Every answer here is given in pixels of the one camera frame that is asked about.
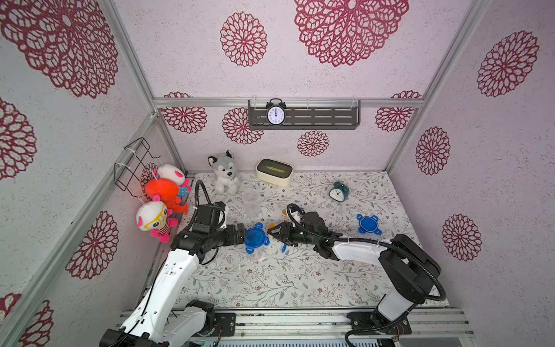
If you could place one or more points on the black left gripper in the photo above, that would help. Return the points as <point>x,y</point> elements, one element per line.
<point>233,238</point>

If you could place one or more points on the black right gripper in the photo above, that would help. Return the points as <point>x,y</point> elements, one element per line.
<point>288,233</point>

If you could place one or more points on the blue turtle lid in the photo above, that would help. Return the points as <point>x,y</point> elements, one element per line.
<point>368,224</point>
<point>256,238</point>

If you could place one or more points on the clear plastic cup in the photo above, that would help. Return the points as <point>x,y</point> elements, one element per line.
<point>251,203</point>
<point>257,255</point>

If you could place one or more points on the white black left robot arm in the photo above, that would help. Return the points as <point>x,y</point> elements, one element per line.
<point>147,325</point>

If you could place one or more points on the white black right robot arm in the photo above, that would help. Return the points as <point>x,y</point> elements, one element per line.
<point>412,272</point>

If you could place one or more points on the grey husky plush toy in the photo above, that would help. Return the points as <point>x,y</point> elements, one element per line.
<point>225,170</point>

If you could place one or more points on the orange red plush toy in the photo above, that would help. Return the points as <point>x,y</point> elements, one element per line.
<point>166,191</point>

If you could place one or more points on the white plush with glasses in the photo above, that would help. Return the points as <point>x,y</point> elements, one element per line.
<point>155,217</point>

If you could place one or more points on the cream tissue box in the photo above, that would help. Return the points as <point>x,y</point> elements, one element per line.
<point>274,172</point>

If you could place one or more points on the green teal alarm clock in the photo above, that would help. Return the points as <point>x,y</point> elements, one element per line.
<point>339,192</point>

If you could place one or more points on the white pink plush upper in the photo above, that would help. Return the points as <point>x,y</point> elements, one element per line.
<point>172,173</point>

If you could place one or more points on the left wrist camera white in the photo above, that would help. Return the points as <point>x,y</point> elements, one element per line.
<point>222,217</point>

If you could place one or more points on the black wire wall basket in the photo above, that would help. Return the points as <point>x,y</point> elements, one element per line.
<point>134,169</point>

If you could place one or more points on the black wall alarm clock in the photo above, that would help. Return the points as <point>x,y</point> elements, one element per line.
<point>276,111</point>

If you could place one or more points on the grey metal wall shelf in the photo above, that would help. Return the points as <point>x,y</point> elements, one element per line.
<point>308,117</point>

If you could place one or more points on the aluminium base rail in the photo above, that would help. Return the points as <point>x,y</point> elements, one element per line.
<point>334,323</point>

